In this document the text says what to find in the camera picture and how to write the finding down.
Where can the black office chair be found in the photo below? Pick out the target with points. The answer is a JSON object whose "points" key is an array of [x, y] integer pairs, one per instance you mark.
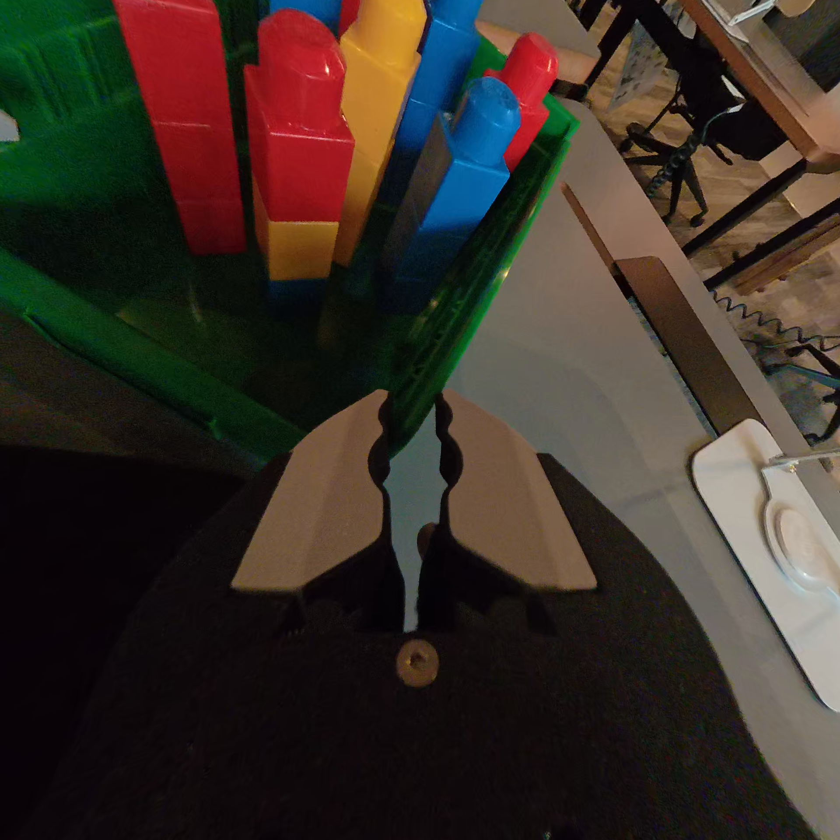
{"points": [[682, 151]]}

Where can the white sheet stand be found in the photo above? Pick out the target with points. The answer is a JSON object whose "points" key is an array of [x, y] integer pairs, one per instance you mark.
{"points": [[751, 10]]}

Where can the wooden desk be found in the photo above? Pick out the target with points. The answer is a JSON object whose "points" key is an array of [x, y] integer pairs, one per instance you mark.
{"points": [[787, 98]]}

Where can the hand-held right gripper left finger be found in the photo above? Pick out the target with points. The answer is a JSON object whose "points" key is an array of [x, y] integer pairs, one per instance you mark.
{"points": [[308, 512]]}

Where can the black round pad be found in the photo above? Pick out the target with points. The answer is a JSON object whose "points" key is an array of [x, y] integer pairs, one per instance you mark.
{"points": [[98, 525]]}

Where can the green plastic bin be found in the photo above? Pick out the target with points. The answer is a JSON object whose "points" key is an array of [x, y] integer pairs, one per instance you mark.
{"points": [[79, 197]]}

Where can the white poster stand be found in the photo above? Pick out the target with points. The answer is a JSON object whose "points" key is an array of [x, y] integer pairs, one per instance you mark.
{"points": [[728, 499]]}

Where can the person's right hand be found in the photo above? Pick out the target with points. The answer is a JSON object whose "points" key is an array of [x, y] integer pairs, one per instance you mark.
{"points": [[426, 539]]}

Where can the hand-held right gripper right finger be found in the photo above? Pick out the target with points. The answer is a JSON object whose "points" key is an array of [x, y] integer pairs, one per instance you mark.
{"points": [[518, 512]]}

